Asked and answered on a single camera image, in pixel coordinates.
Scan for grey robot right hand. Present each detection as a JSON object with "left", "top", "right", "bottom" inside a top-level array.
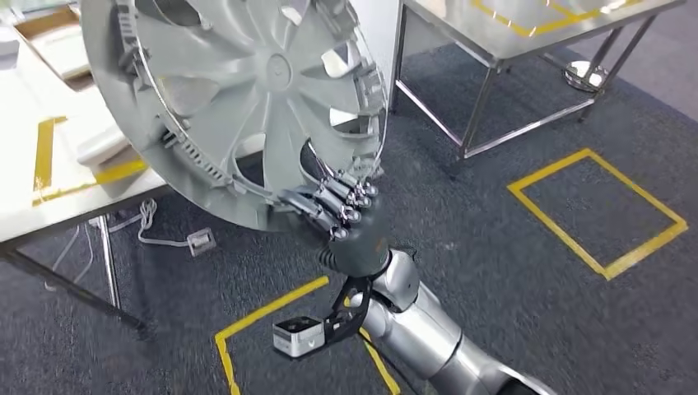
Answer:
[{"left": 277, "top": 169, "right": 393, "bottom": 279}]

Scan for silver wheel hubcap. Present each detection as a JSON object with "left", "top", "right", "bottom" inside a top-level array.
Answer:
[{"left": 78, "top": 0, "right": 389, "bottom": 233}]

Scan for steel workbench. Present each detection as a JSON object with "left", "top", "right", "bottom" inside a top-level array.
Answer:
[
  {"left": 389, "top": 0, "right": 688, "bottom": 160},
  {"left": 0, "top": 11, "right": 170, "bottom": 340}
]

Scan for yellow floor tape square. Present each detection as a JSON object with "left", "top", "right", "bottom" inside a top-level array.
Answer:
[
  {"left": 215, "top": 275, "right": 402, "bottom": 395},
  {"left": 507, "top": 148, "right": 689, "bottom": 281}
]

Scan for white floor power socket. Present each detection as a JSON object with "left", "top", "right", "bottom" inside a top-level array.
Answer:
[{"left": 186, "top": 227, "right": 217, "bottom": 258}]

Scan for white cabinet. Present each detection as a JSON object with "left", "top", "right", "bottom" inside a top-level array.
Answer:
[{"left": 348, "top": 0, "right": 405, "bottom": 113}]

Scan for round metal stand base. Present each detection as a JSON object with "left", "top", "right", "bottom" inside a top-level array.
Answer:
[{"left": 564, "top": 59, "right": 610, "bottom": 93}]

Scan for brown cardboard box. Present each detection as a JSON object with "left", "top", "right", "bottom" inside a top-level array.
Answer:
[{"left": 13, "top": 5, "right": 95, "bottom": 91}]

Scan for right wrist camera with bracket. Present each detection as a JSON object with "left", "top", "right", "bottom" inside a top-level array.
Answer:
[{"left": 272, "top": 276, "right": 373, "bottom": 360}]

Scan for white socket cable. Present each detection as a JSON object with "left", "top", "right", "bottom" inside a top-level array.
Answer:
[{"left": 136, "top": 198, "right": 192, "bottom": 249}]

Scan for yellow tape frame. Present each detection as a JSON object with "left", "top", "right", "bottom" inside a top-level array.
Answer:
[
  {"left": 471, "top": 0, "right": 644, "bottom": 40},
  {"left": 31, "top": 115, "right": 149, "bottom": 208}
]

